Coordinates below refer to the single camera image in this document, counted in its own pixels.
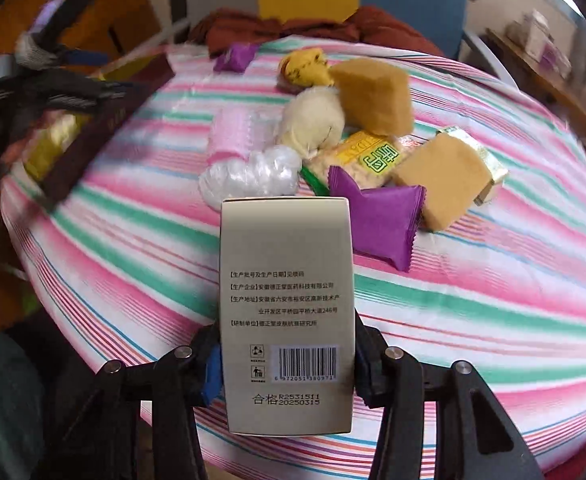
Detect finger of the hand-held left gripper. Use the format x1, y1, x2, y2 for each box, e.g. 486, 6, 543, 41
38, 72, 144, 111

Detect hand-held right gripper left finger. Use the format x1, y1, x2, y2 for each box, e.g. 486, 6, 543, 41
48, 327, 224, 480

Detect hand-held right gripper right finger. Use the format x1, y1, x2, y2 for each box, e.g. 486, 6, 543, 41
353, 310, 546, 480

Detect yellow snack packet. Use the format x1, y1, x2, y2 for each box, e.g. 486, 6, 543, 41
25, 112, 91, 181

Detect beige cardboard box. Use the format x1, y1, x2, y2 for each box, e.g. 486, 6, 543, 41
220, 197, 355, 436

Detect purple snack packet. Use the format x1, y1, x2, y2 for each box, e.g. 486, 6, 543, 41
327, 165, 427, 272
213, 42, 260, 74

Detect pink packet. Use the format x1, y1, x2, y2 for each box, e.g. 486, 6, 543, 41
207, 109, 265, 167

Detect clear candies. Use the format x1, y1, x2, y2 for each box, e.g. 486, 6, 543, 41
198, 145, 302, 207

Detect brown sponge block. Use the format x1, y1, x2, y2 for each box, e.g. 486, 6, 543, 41
329, 57, 415, 137
389, 132, 495, 234

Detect yellow label cracker packet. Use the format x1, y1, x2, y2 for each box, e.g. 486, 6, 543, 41
305, 130, 424, 192

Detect yellow printed plush toy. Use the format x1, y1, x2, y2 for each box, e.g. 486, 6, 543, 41
278, 47, 335, 94

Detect pale green carton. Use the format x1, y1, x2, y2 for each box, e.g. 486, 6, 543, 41
437, 125, 510, 207

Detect wooden wardrobe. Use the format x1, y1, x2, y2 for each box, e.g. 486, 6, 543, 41
0, 0, 161, 68

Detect striped tablecloth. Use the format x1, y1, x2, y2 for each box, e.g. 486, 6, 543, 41
0, 35, 586, 476

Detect reddish brown cloth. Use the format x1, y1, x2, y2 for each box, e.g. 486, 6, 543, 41
188, 5, 444, 59

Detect wooden shelf with boxes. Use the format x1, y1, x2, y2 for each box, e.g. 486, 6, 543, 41
488, 27, 586, 151

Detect purple label box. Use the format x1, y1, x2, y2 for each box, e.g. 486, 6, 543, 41
543, 42, 572, 79

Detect white carton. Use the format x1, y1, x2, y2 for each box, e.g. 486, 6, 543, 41
513, 10, 549, 56

